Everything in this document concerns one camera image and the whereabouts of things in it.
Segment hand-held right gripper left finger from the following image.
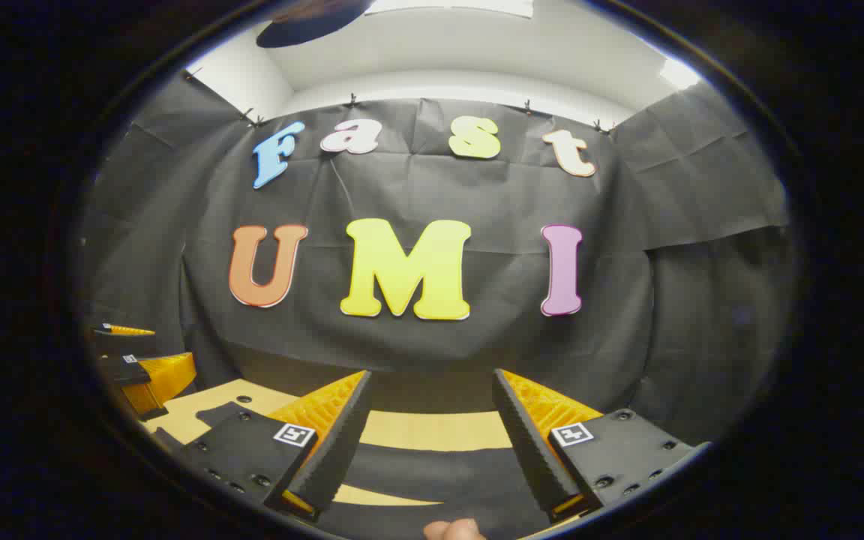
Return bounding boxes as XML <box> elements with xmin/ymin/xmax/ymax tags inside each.
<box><xmin>175</xmin><ymin>369</ymin><xmax>374</xmax><ymax>522</ymax></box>

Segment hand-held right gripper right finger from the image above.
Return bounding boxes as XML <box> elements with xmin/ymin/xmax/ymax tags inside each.
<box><xmin>492</xmin><ymin>367</ymin><xmax>710</xmax><ymax>524</ymax></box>

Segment dark grey jeans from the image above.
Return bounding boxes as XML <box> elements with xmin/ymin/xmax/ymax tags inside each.
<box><xmin>151</xmin><ymin>401</ymin><xmax>575</xmax><ymax>540</ymax></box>

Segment black backdrop cloth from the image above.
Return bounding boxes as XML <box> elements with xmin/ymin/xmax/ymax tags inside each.
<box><xmin>76</xmin><ymin>71</ymin><xmax>793</xmax><ymax>451</ymax></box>

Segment dark round ceiling object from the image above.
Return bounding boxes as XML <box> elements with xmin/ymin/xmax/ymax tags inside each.
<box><xmin>256</xmin><ymin>0</ymin><xmax>374</xmax><ymax>50</ymax></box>

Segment bright ceiling light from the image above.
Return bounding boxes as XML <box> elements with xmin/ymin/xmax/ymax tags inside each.
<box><xmin>364</xmin><ymin>0</ymin><xmax>536</xmax><ymax>19</ymax></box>
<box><xmin>658</xmin><ymin>58</ymin><xmax>703</xmax><ymax>91</ymax></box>

